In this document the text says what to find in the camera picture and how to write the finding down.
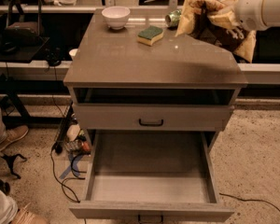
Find black bag on shelf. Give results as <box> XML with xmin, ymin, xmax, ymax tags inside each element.
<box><xmin>4</xmin><ymin>0</ymin><xmax>43</xmax><ymax>47</ymax></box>

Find tan shoe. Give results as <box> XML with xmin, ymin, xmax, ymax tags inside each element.
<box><xmin>0</xmin><ymin>125</ymin><xmax>29</xmax><ymax>151</ymax></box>

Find black floor cable left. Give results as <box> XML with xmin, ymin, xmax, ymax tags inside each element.
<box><xmin>49</xmin><ymin>142</ymin><xmax>87</xmax><ymax>203</ymax></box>

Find open grey middle drawer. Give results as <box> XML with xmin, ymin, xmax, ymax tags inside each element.
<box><xmin>70</xmin><ymin>131</ymin><xmax>233</xmax><ymax>223</ymax></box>

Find person knee white trousers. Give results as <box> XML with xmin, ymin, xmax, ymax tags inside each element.
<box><xmin>0</xmin><ymin>190</ymin><xmax>18</xmax><ymax>224</ymax></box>

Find brown chip bag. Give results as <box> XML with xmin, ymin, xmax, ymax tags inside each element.
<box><xmin>175</xmin><ymin>0</ymin><xmax>256</xmax><ymax>63</ymax></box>

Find grey drawer cabinet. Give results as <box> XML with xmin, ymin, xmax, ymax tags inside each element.
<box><xmin>64</xmin><ymin>8</ymin><xmax>246</xmax><ymax>146</ymax></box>

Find white paper cup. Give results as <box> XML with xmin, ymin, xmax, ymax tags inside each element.
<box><xmin>69</xmin><ymin>49</ymin><xmax>77</xmax><ymax>60</ymax></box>

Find crushed green soda can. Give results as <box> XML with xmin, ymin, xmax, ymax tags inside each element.
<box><xmin>165</xmin><ymin>9</ymin><xmax>181</xmax><ymax>28</ymax></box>

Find black side table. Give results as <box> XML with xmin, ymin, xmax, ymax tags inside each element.
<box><xmin>0</xmin><ymin>35</ymin><xmax>50</xmax><ymax>123</ymax></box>

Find green yellow sponge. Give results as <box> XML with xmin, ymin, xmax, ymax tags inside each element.
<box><xmin>137</xmin><ymin>26</ymin><xmax>163</xmax><ymax>46</ymax></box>

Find black floor cable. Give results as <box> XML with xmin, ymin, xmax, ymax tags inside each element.
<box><xmin>49</xmin><ymin>142</ymin><xmax>87</xmax><ymax>203</ymax></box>
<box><xmin>218</xmin><ymin>192</ymin><xmax>280</xmax><ymax>224</ymax></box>

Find closed grey top drawer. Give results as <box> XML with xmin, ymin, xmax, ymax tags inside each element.
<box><xmin>73</xmin><ymin>104</ymin><xmax>233</xmax><ymax>132</ymax></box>

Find black floor cable right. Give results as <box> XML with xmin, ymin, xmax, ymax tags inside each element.
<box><xmin>218</xmin><ymin>192</ymin><xmax>280</xmax><ymax>224</ymax></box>

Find white ceramic bowl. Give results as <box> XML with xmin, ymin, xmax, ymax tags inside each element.
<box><xmin>102</xmin><ymin>6</ymin><xmax>131</xmax><ymax>30</ymax></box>

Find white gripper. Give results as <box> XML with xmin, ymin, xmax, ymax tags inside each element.
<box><xmin>207</xmin><ymin>0</ymin><xmax>267</xmax><ymax>31</ymax></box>

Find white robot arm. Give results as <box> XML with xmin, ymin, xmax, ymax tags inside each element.
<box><xmin>207</xmin><ymin>0</ymin><xmax>280</xmax><ymax>31</ymax></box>

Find clutter basket beside cabinet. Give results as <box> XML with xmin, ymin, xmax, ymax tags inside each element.
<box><xmin>52</xmin><ymin>106</ymin><xmax>91</xmax><ymax>154</ymax></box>

